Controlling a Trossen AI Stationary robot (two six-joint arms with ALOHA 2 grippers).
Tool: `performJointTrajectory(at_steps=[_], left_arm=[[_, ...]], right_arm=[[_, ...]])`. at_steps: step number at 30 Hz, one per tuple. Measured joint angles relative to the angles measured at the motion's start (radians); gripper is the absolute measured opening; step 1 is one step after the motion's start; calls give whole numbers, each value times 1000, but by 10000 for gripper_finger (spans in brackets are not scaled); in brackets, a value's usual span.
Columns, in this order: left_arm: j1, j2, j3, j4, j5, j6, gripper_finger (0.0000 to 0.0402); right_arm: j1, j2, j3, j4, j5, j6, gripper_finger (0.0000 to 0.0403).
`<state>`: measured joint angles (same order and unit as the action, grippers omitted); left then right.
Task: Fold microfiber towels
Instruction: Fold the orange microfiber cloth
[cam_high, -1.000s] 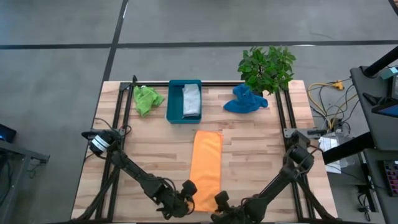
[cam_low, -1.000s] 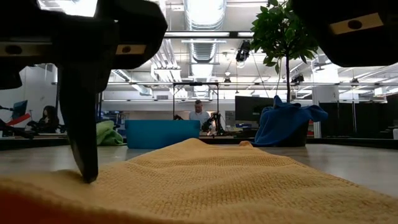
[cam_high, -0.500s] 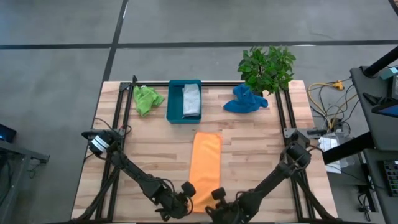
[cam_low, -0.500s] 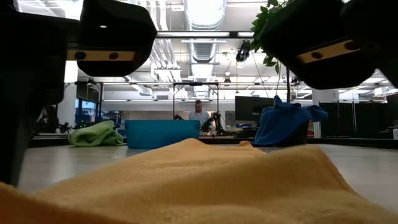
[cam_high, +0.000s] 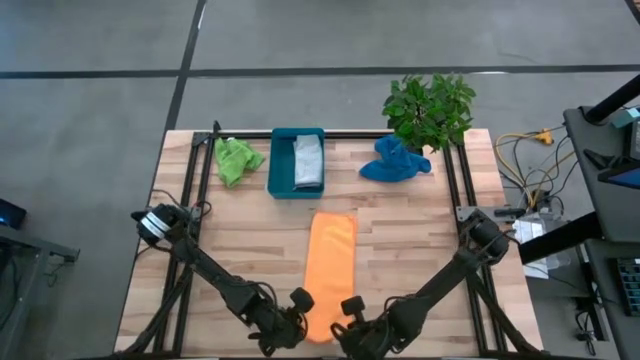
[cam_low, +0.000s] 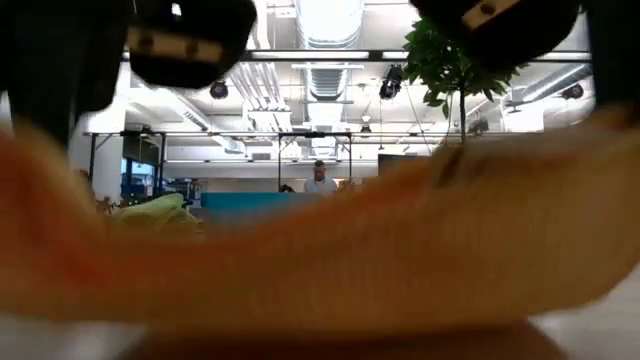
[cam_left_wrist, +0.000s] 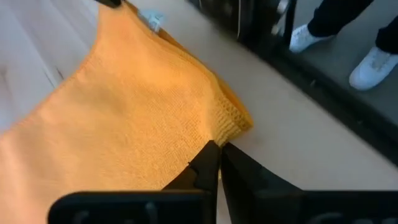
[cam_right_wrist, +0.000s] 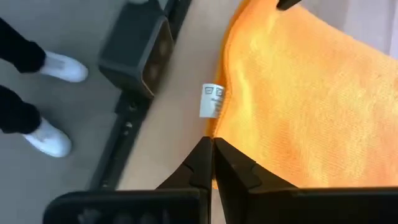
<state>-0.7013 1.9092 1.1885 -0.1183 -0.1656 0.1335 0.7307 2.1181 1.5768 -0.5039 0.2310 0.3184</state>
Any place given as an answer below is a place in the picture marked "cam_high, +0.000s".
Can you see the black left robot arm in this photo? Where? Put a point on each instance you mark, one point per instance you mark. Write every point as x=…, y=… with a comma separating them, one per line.
x=210, y=272

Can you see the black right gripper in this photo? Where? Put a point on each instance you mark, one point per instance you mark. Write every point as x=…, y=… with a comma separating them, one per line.
x=365, y=342

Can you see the grey metal shelf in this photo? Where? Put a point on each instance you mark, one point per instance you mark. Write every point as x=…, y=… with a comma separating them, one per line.
x=30, y=245

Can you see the blue lit black device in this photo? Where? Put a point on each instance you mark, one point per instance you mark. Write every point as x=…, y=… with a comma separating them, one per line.
x=10, y=214

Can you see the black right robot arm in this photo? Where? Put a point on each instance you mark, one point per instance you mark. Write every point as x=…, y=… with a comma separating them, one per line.
x=445, y=280

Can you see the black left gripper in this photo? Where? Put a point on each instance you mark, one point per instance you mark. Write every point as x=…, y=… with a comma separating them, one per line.
x=275, y=327

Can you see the backlit black keyboard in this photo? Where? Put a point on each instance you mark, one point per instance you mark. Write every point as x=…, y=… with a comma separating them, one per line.
x=630, y=285

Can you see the orange microfiber towel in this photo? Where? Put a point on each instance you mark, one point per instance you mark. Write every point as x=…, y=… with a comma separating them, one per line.
x=330, y=270

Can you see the tablet with blue screen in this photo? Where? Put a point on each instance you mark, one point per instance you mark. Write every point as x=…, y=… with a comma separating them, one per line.
x=625, y=177

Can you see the blue microfiber towel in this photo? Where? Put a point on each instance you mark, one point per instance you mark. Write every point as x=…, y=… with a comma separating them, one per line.
x=395, y=165

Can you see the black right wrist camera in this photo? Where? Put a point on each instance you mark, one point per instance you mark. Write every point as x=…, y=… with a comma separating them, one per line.
x=353, y=306

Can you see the small black desk item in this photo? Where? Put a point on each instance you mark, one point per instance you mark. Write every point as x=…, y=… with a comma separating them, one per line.
x=595, y=157

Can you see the green leafy potted tree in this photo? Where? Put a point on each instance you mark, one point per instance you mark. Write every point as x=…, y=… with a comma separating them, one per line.
x=430, y=110

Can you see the black slanted pole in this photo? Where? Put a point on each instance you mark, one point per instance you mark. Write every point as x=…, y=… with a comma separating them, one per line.
x=612, y=100

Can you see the teal plastic bin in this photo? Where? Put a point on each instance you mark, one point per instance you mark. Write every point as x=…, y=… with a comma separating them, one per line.
x=280, y=165

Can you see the green microfiber towel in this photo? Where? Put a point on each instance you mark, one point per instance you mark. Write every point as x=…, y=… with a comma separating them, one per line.
x=235, y=160

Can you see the grey metal mounting plate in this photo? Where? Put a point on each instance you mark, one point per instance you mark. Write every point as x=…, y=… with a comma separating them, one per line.
x=467, y=213

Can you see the black desk beam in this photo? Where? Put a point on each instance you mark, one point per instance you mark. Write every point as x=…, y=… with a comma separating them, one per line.
x=560, y=237

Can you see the grey microfiber towel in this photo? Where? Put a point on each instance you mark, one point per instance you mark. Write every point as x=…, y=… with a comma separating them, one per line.
x=307, y=160

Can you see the dark grey desk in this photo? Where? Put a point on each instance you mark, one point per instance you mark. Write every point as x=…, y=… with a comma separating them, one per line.
x=630, y=340
x=615, y=215

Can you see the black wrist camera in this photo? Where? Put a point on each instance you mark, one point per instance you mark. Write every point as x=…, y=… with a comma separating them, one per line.
x=353, y=306
x=302, y=299

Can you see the white paper sheet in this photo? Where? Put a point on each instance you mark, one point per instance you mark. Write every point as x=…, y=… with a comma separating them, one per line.
x=532, y=235

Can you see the black aluminium table frame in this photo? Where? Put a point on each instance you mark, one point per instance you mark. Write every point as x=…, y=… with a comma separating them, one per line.
x=360, y=134

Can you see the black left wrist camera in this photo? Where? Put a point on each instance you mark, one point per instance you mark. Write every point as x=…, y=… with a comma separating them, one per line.
x=302, y=299

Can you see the small teal box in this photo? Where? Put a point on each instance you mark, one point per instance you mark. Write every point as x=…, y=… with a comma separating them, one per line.
x=625, y=117

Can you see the yellow plug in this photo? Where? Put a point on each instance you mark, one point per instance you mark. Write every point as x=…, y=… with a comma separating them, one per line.
x=544, y=136

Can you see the black power adapter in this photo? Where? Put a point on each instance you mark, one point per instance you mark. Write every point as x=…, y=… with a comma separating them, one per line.
x=582, y=336

